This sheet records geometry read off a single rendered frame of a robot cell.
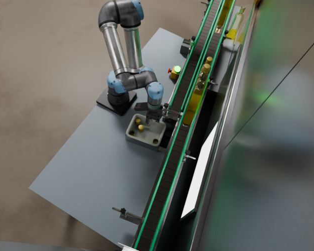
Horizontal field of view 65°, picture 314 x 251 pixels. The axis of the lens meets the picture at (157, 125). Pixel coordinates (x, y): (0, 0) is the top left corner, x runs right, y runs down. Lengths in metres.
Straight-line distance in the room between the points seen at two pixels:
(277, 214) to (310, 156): 0.10
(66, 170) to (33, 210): 0.87
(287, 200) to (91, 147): 1.37
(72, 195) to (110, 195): 0.22
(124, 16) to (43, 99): 1.66
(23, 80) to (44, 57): 0.37
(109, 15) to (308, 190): 1.21
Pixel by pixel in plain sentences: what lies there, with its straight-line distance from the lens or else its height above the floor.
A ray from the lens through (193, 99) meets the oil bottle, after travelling 1.53.
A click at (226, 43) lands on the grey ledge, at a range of 2.09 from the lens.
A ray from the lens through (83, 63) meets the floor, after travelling 3.03.
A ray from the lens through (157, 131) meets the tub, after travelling 1.65.
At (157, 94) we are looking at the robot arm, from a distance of 1.20.
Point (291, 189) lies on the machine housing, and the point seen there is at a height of 1.91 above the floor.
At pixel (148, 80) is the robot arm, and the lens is 1.26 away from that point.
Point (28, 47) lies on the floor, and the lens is 3.36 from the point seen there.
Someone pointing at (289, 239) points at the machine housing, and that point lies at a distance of 0.39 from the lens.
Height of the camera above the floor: 2.25
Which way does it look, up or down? 62 degrees down
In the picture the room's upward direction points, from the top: 10 degrees clockwise
